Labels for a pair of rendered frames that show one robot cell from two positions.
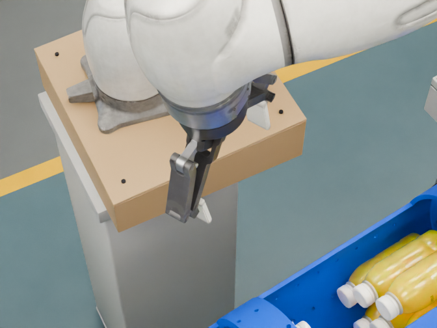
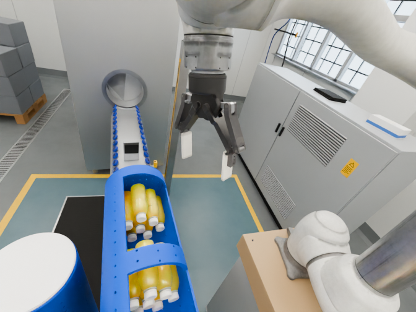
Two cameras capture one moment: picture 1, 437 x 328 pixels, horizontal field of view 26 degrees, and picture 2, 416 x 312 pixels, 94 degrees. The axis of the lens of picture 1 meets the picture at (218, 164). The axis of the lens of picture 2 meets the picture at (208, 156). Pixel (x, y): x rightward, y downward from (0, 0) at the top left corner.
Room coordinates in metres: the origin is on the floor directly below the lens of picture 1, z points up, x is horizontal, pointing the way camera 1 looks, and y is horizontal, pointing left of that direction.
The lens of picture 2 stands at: (0.66, -0.38, 1.87)
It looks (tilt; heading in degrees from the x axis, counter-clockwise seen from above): 36 degrees down; 94
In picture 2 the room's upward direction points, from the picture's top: 16 degrees clockwise
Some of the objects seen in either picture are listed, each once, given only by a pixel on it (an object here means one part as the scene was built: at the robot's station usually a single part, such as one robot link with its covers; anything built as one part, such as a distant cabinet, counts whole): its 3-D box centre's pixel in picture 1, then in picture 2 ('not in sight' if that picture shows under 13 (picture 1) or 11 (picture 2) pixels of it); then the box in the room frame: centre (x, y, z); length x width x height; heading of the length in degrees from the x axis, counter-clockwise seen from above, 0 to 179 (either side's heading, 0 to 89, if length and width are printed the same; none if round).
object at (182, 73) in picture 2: not in sight; (171, 153); (0.26, 0.91, 0.85); 0.06 x 0.06 x 1.70; 34
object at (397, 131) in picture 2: not in sight; (387, 125); (1.81, 1.25, 1.48); 0.24 x 0.12 x 0.08; 125
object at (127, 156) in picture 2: not in sight; (131, 151); (0.08, 0.59, 1.00); 0.10 x 0.04 x 0.15; 34
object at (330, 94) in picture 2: not in sight; (329, 94); (1.56, 1.91, 1.46); 0.32 x 0.23 x 0.04; 117
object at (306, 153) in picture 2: not in sight; (288, 145); (1.47, 1.98, 0.72); 2.15 x 0.54 x 1.45; 117
